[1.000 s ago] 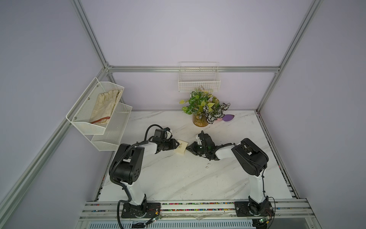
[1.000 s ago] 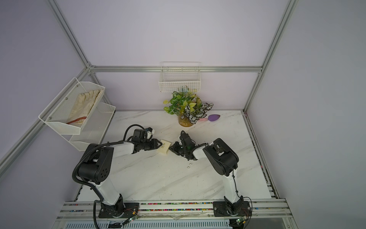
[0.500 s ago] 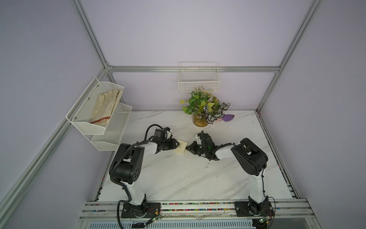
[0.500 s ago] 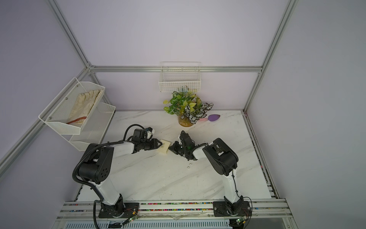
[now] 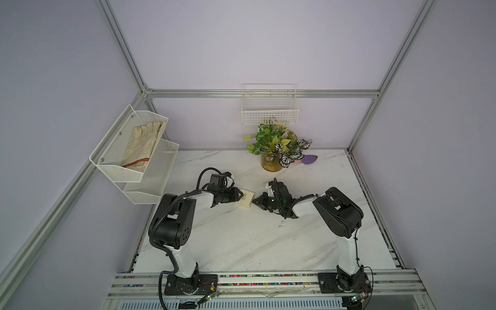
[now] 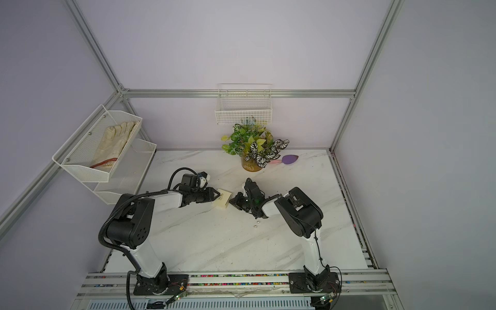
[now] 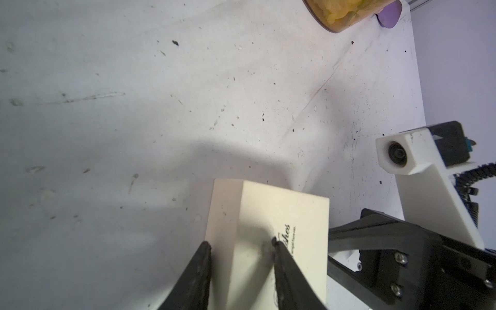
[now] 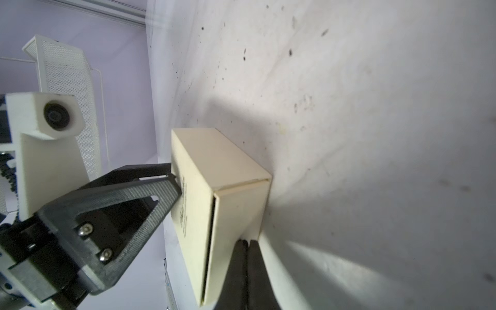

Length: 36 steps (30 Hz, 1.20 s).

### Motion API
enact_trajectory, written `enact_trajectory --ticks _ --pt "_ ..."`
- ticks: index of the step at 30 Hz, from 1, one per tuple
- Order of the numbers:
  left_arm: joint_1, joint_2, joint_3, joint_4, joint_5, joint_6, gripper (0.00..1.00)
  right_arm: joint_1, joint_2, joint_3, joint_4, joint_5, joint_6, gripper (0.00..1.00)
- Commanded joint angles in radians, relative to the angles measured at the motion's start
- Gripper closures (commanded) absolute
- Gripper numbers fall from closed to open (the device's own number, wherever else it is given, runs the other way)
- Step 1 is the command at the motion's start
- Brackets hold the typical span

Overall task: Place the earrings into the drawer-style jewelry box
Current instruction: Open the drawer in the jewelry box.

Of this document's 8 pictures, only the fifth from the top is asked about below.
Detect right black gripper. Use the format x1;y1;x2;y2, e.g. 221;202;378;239
252;192;284;212

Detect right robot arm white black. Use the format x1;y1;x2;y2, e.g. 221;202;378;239
253;180;364;276

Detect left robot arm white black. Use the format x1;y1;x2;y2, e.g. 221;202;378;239
148;167;243;278

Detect potted green plant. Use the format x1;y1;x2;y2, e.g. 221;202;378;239
243;123;313;173

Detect purple egg-shaped sponge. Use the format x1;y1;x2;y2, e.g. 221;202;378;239
301;154;319;165

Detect white mesh two-tier shelf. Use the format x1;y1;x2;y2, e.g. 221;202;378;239
89;106;179;205

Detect cream work gloves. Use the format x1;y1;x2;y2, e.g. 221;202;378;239
121;121;166;171

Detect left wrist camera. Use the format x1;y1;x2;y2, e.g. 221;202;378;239
207;173;234;191

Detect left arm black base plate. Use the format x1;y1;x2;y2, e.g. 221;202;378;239
164;274;218;296

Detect white wire wall basket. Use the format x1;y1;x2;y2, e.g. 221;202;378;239
241;83;299;126

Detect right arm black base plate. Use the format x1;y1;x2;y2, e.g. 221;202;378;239
317;270;372;294

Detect aluminium front rail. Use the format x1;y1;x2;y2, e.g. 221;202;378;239
107;268;428;299

